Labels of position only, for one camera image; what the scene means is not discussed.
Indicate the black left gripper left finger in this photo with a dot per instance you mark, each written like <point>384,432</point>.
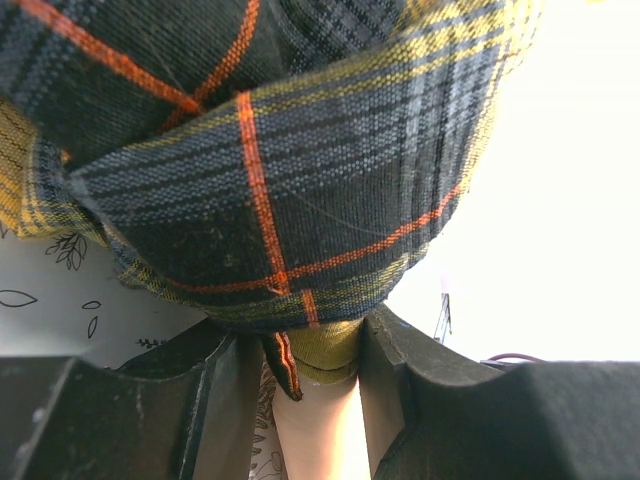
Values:
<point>183,410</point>

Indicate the mannequin hand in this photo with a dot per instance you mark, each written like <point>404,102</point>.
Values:
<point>323,436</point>

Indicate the yellow plaid shirt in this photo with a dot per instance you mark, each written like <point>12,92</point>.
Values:
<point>278,165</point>

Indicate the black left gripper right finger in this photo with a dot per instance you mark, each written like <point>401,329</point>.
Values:
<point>431,413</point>

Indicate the floral table mat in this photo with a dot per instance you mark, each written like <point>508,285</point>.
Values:
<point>60,298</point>

